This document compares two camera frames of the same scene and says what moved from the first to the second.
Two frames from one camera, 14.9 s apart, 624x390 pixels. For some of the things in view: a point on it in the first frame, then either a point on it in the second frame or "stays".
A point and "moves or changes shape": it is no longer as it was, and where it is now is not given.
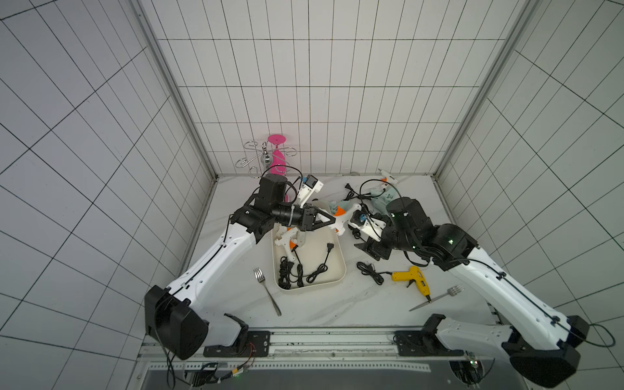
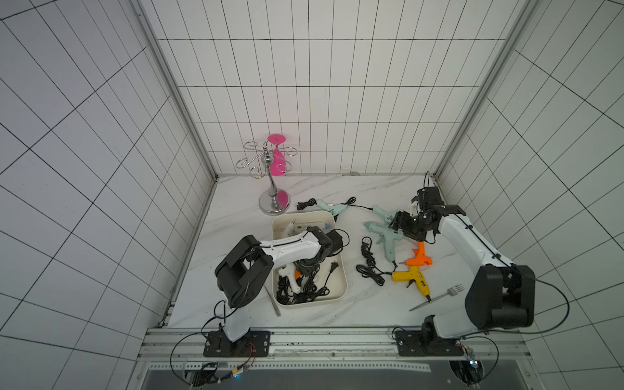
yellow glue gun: [413, 275] stays
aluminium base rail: [319, 351] stays
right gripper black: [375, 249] to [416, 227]
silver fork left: [261, 278] stays
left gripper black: [309, 218] to [306, 271]
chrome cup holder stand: [266, 158] stays
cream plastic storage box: [319, 262] moves or changes shape
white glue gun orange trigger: [341, 217] to [292, 275]
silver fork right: [451, 292] stays
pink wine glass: [277, 157] stays
